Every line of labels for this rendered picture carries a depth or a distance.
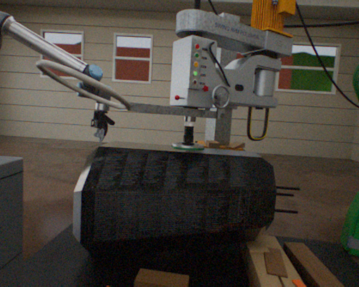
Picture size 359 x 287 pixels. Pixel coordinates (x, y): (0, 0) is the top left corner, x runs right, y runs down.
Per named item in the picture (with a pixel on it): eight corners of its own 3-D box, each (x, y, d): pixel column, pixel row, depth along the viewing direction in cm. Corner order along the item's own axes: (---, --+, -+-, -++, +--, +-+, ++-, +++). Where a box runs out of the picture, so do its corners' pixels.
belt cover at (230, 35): (265, 64, 220) (267, 44, 218) (291, 61, 199) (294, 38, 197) (167, 42, 168) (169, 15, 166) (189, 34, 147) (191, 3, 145)
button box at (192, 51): (197, 89, 158) (200, 42, 155) (199, 89, 155) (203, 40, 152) (186, 88, 153) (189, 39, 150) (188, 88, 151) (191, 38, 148)
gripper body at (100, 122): (90, 127, 172) (92, 109, 171) (100, 128, 179) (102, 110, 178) (97, 129, 167) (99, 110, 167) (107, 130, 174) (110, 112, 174)
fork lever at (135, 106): (208, 118, 190) (209, 111, 190) (226, 119, 174) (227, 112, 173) (117, 110, 152) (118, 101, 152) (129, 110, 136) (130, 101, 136)
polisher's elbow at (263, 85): (242, 96, 209) (245, 72, 207) (262, 98, 215) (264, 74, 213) (257, 95, 191) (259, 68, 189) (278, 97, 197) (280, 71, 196)
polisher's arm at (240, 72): (256, 120, 219) (261, 61, 214) (279, 122, 200) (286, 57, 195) (184, 116, 179) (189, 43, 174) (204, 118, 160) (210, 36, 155)
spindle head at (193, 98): (210, 112, 192) (215, 51, 188) (231, 113, 174) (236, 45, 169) (168, 110, 173) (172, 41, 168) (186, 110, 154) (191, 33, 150)
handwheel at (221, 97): (220, 109, 173) (221, 86, 172) (230, 109, 165) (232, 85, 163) (202, 107, 165) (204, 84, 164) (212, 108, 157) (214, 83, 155)
